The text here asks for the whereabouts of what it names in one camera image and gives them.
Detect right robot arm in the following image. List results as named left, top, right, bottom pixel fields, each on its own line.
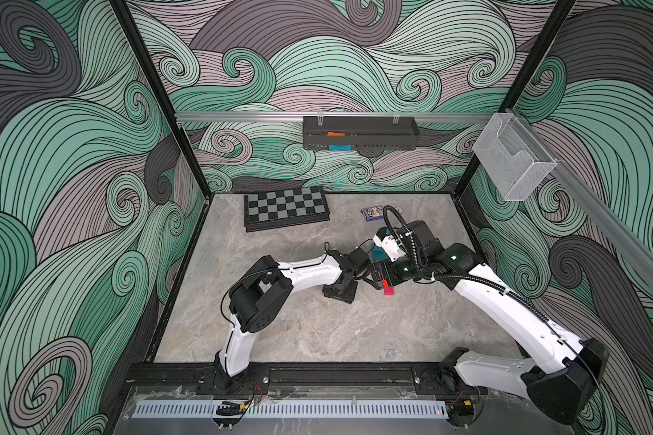
left=372, top=241, right=609, bottom=425

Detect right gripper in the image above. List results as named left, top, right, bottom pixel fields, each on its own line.
left=365, top=254, right=427, bottom=286

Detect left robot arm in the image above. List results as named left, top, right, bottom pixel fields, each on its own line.
left=219, top=248, right=370, bottom=377

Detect black wall tray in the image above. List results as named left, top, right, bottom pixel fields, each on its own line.
left=302, top=117, right=421, bottom=153

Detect clear acrylic holder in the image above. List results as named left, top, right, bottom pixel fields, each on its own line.
left=473, top=112, right=557, bottom=202

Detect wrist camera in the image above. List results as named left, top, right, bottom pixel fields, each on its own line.
left=373, top=205, right=444, bottom=263
left=341, top=239, right=375, bottom=278

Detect playing card box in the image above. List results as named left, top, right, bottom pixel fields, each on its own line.
left=360, top=206, right=384, bottom=222

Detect aluminium wall rail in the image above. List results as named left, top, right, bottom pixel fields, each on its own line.
left=175, top=111, right=493, bottom=124

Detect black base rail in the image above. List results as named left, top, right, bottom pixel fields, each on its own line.
left=124, top=360, right=502, bottom=398

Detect white perforated cable duct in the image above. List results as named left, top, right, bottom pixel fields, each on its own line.
left=132, top=399, right=448, bottom=420

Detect black grey chessboard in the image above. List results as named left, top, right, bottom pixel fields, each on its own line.
left=244, top=187, right=330, bottom=233

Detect teal triangle block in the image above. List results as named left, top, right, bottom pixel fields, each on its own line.
left=371, top=246, right=387, bottom=261

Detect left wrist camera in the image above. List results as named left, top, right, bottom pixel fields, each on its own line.
left=341, top=239, right=375, bottom=278

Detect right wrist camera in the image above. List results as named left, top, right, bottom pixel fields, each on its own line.
left=373, top=205, right=444, bottom=263

